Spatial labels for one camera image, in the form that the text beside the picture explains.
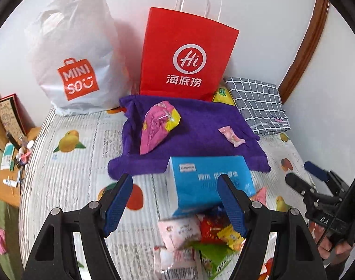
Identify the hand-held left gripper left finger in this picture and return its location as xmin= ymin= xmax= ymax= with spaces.
xmin=21 ymin=173 xmax=134 ymax=280

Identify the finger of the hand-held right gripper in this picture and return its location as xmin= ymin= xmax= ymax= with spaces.
xmin=285 ymin=173 xmax=342 ymax=204
xmin=304 ymin=160 xmax=351 ymax=195

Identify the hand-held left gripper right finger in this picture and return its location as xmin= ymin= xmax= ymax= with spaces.
xmin=217 ymin=173 xmax=327 ymax=280

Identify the pale pink pastry packet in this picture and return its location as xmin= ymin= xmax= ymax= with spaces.
xmin=158 ymin=216 xmax=202 ymax=251

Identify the small pink candy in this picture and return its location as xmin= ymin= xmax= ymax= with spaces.
xmin=218 ymin=126 xmax=246 ymax=148

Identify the pink and red snack packet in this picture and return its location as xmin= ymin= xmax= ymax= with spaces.
xmin=152 ymin=246 xmax=204 ymax=280

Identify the pink and yellow snack packet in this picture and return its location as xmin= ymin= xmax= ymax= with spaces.
xmin=139 ymin=101 xmax=181 ymax=156

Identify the person's right hand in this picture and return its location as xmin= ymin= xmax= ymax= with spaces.
xmin=310 ymin=222 xmax=355 ymax=266

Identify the blue tissue pack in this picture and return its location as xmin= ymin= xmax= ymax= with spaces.
xmin=165 ymin=155 xmax=257 ymax=218

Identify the purple towel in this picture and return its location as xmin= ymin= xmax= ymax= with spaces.
xmin=107 ymin=95 xmax=271 ymax=181

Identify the grey checked folded cloth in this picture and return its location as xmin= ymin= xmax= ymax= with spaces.
xmin=223 ymin=77 xmax=292 ymax=136

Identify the yellow and green snack packet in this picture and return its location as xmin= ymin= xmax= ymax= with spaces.
xmin=211 ymin=85 xmax=236 ymax=106

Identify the wooden nightstand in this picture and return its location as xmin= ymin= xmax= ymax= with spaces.
xmin=0 ymin=127 xmax=42 ymax=207

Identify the green bedsheet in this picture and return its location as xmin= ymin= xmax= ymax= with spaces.
xmin=0 ymin=146 xmax=23 ymax=269

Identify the teal and white tube box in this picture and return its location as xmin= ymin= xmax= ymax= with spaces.
xmin=1 ymin=143 xmax=16 ymax=171

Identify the red edged patterned box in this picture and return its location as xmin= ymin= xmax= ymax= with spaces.
xmin=0 ymin=93 xmax=28 ymax=145

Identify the white plastic shopping bag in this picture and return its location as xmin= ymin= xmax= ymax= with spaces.
xmin=24 ymin=0 xmax=130 ymax=116

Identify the red paper bag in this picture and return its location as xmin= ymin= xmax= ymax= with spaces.
xmin=139 ymin=0 xmax=240 ymax=102

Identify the brown wooden door frame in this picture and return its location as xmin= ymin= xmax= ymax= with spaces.
xmin=278 ymin=0 xmax=330 ymax=102

